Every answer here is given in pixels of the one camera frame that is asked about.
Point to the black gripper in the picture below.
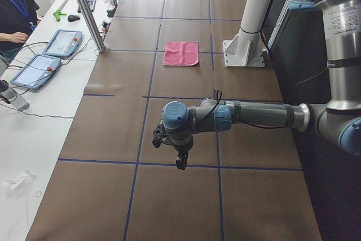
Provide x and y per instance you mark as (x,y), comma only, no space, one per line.
(182,150)

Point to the pink grey microfiber towel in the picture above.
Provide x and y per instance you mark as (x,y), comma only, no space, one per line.
(181,54)

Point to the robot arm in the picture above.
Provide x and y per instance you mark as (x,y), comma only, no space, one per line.
(337,121)

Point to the crumpled white tissue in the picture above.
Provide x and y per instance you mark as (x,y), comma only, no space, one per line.
(23,179)

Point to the upper teach pendant tablet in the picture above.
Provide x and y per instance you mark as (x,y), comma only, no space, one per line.
(63,43)

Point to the teach pendant tablet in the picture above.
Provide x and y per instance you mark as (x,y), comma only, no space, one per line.
(63,43)
(36,72)

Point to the lower teach pendant tablet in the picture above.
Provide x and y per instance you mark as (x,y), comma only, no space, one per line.
(36,72)

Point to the black computer mouse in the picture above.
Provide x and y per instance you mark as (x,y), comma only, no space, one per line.
(73,18)

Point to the clear water bottle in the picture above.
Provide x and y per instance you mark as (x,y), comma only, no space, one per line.
(13,96)

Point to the green plastic tool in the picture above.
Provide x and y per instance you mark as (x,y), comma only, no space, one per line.
(57,14)

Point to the person in black shirt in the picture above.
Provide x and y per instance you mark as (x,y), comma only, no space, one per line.
(19,19)

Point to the white camera post with base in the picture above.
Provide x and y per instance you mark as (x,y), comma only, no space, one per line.
(245,49)

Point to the aluminium frame post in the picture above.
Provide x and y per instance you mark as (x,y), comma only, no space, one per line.
(91,24)

